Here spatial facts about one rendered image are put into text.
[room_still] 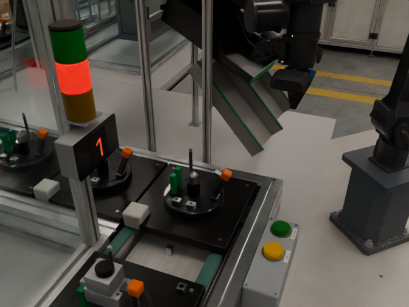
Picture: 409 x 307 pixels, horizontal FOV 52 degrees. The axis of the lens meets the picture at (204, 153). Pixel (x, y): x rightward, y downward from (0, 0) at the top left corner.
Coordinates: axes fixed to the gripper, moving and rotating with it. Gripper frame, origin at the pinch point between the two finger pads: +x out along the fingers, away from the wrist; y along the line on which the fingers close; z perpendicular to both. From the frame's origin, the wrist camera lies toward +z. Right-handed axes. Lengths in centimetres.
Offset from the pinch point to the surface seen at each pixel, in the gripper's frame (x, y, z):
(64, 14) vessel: 7, -51, 94
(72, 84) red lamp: -7.3, 26.3, 30.3
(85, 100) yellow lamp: -4.3, 25.2, 29.3
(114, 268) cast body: 16.7, 38.3, 18.5
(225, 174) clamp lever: 18.4, 6.0, 11.6
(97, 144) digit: 4.3, 24.4, 28.9
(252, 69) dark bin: 5.3, -21.6, 14.5
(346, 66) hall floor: 125, -361, 5
